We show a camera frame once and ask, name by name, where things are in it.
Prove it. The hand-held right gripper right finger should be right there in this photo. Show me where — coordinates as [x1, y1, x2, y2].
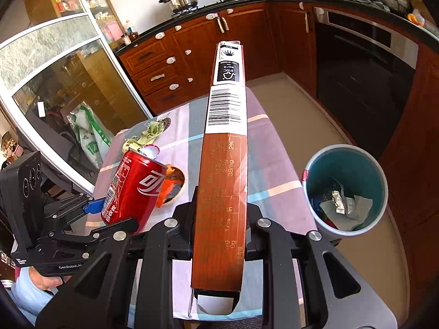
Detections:
[245, 202, 399, 329]

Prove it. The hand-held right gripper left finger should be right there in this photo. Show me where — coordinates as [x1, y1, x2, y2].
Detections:
[36, 185, 198, 329]

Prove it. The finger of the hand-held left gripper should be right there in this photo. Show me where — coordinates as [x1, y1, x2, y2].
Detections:
[43, 195, 105, 220]
[38, 217, 139, 257]

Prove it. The red soda can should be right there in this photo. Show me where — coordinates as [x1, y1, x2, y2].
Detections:
[100, 147, 168, 235]

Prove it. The brown cardboard box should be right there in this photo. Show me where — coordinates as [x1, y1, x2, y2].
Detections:
[190, 41, 248, 316]

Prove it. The silver foil wrapper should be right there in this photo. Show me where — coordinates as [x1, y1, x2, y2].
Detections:
[320, 181, 359, 218]

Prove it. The green corn husk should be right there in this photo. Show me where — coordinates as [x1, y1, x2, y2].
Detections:
[123, 118, 165, 153]

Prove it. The white paper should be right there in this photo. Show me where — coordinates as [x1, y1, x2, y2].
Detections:
[317, 195, 374, 232]

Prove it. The teal trash bin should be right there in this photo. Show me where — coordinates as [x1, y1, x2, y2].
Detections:
[302, 144, 389, 240]

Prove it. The person's left forearm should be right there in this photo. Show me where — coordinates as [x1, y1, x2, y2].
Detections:
[7, 265, 55, 326]

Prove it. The person's left hand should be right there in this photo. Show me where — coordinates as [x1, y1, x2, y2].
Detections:
[29, 267, 66, 295]

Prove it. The dark grey jacket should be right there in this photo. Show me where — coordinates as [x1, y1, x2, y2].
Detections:
[21, 108, 86, 179]

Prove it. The green white sack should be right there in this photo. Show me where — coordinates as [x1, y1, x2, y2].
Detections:
[69, 104, 114, 168]

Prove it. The plaid tablecloth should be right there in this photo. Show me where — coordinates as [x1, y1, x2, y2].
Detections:
[92, 86, 321, 329]

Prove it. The glass sliding door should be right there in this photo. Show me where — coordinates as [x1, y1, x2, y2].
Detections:
[0, 15, 153, 196]

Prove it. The wooden display cabinet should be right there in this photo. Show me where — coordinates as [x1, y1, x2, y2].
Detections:
[22, 0, 117, 47]

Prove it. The black built-in oven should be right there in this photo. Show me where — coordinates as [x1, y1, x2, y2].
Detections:
[314, 7, 420, 161]

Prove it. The wooden kitchen cabinet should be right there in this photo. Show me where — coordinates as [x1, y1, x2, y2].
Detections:
[115, 0, 439, 316]

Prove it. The gas stove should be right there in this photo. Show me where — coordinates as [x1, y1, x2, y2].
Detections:
[170, 0, 246, 19]

